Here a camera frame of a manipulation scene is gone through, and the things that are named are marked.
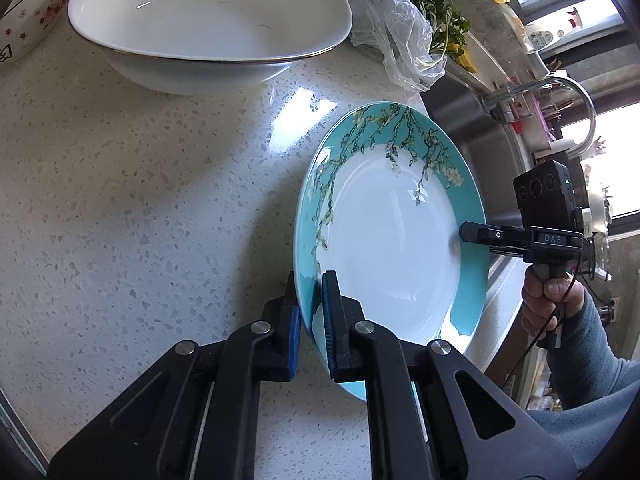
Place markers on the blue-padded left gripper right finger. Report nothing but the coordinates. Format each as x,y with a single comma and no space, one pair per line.
431,413

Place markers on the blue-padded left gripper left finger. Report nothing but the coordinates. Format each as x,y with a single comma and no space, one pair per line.
193,414

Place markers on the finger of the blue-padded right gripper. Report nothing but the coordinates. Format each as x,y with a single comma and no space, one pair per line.
503,240

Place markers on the turquoise floral plate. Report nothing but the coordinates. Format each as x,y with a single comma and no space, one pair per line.
381,205

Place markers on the large white bowl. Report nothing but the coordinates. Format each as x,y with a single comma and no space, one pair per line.
197,47

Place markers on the red floral white bowl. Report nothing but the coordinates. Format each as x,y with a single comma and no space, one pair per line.
25,24

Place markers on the right forearm blue sleeve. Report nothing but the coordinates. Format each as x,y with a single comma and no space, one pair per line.
595,388

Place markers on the person's right hand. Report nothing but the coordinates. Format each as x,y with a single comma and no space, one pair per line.
549,304

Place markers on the stainless steel sink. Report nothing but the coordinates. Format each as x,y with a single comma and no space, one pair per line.
493,151

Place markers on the chrome faucet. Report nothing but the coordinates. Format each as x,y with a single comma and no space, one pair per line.
542,91

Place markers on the yellow cloth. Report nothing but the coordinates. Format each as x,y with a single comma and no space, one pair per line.
459,54

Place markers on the plastic bag of greens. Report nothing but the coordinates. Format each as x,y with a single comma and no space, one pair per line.
411,36

